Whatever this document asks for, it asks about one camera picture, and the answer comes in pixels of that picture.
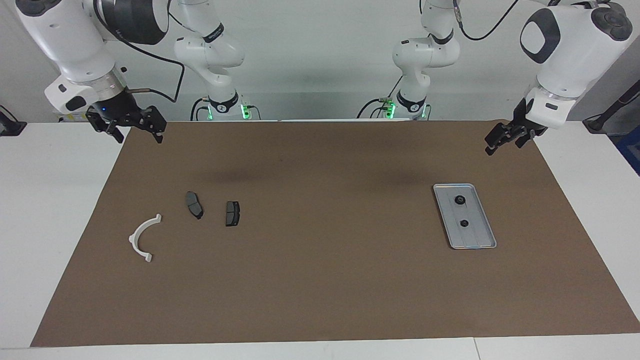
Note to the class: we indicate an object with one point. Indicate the curved dark grey brake pad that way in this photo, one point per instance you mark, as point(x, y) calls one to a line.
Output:
point(193, 204)

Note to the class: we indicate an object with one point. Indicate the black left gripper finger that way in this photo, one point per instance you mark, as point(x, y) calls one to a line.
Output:
point(499, 136)
point(526, 137)

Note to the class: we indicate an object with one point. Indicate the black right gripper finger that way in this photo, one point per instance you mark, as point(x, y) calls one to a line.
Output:
point(152, 119)
point(106, 120)

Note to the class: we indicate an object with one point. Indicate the blue object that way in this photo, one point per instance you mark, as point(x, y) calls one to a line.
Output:
point(631, 147)

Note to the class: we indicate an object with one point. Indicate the white semicircular bracket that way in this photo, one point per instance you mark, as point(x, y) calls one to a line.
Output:
point(135, 240)

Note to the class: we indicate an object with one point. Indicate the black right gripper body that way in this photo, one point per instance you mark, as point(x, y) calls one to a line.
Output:
point(121, 106)

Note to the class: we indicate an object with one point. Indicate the brown table mat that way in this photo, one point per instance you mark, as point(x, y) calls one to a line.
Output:
point(320, 280)

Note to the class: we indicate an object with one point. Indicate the large black bearing gear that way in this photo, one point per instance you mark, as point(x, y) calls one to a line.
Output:
point(460, 200)

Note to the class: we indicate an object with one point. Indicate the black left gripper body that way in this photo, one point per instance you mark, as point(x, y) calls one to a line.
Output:
point(521, 120)

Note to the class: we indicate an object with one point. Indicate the small black bearing gear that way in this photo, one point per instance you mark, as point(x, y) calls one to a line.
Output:
point(464, 223)

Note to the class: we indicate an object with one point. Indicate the black clamp mount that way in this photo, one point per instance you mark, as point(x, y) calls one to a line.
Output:
point(10, 127)

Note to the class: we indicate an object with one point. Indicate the black stand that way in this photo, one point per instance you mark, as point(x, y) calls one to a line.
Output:
point(600, 122)

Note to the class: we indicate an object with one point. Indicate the beige box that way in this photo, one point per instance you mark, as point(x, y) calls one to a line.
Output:
point(70, 118)

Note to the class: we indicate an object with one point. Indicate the silver metal tray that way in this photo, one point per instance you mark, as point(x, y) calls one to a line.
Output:
point(475, 237)

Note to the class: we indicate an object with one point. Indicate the rectangular dark grey brake pad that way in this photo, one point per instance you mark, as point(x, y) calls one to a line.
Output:
point(232, 214)

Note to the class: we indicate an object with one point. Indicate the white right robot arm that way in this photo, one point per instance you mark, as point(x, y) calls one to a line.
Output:
point(70, 40)

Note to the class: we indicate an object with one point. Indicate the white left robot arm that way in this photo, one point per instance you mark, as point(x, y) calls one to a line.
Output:
point(570, 55)

